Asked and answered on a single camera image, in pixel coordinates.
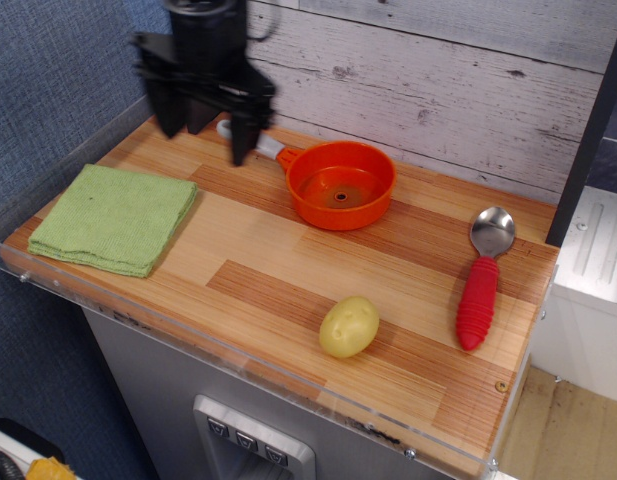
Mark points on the orange pot with grey handle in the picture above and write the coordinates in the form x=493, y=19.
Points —
x=338, y=185

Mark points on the yellow object at corner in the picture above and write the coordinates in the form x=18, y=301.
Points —
x=49, y=469

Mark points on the yellow toy potato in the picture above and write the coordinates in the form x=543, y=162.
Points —
x=349, y=327

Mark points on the clear acrylic table guard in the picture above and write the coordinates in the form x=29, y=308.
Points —
x=248, y=283

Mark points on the silver dispenser button panel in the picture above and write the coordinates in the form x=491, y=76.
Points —
x=240, y=447

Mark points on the red handled ice cream scoop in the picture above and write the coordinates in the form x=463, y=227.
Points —
x=492, y=234

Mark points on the dark grey right post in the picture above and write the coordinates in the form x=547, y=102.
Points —
x=595, y=128

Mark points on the white toy sink unit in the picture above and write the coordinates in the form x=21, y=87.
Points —
x=575, y=338

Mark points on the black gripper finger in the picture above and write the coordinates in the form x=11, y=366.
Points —
x=169, y=103
x=246, y=126

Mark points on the green folded towel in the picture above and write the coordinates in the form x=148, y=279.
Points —
x=114, y=220

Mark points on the dark grey left post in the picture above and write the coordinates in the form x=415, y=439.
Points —
x=200, y=113

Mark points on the dark grey post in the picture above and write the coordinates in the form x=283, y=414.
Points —
x=595, y=128
x=200, y=113

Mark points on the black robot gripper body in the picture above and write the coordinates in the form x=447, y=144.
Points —
x=206, y=51

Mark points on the grey toy fridge cabinet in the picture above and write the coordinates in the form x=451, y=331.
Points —
x=159, y=382

